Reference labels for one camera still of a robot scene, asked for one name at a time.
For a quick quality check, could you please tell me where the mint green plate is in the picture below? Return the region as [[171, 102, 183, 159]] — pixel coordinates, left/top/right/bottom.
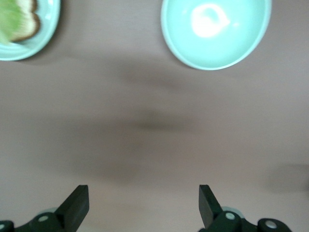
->
[[0, 0, 61, 62]]

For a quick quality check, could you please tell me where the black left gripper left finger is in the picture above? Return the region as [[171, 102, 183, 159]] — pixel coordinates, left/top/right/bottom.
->
[[14, 185, 90, 232]]

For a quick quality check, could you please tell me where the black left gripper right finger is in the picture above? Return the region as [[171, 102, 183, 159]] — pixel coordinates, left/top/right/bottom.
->
[[198, 185, 244, 232]]

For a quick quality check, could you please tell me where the mint green bowl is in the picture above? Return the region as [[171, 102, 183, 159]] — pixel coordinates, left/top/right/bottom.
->
[[161, 0, 272, 71]]

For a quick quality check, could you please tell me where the green lettuce leaf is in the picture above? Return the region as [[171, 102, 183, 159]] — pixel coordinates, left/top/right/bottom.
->
[[0, 0, 28, 45]]

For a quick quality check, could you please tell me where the toasted bread slice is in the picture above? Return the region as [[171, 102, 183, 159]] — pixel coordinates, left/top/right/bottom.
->
[[9, 0, 42, 43]]

